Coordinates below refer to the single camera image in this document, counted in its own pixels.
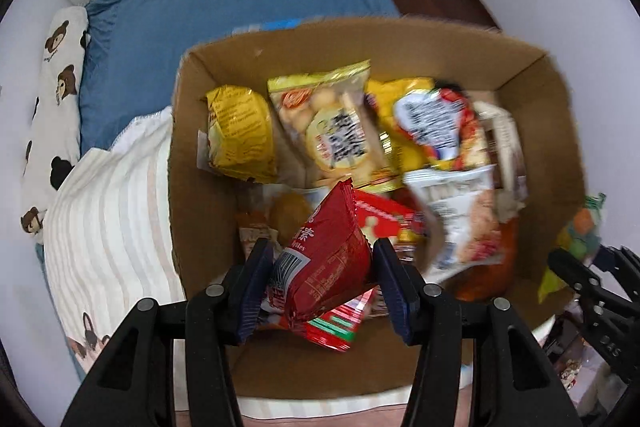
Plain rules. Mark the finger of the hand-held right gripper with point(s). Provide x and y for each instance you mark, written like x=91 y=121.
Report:
x=625 y=264
x=590 y=287

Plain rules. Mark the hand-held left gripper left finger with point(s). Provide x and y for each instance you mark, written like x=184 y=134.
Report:
x=255 y=287

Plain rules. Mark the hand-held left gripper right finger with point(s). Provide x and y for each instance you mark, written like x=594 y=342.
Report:
x=395 y=287

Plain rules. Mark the green yellow snack packet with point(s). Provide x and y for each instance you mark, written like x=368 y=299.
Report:
x=580 y=232

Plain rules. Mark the red foil snack packet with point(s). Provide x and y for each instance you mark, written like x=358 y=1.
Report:
x=330 y=252

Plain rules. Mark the brown cardboard box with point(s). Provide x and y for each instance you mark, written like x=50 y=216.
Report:
x=210 y=187

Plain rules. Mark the orange beige snack packet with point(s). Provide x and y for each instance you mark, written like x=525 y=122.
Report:
x=250 y=232

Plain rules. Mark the red biscuit picture packet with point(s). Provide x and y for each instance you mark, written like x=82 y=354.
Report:
x=385 y=217

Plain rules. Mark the orange red glossy packet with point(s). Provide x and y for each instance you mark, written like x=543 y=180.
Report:
x=485 y=282

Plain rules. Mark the striped cat print blanket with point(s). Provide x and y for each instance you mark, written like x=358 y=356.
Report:
x=110 y=227

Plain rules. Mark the yellow red crinkly snack packet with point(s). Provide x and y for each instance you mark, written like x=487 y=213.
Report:
x=430 y=122

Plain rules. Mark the yellow round biscuit packet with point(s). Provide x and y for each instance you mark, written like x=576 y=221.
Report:
x=325 y=132

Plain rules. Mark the blue white packet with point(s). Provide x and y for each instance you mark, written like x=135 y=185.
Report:
x=270 y=26

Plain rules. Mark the white bear print pillow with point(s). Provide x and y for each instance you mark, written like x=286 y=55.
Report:
x=55 y=117

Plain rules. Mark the blue pillow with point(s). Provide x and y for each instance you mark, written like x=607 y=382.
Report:
x=225 y=7

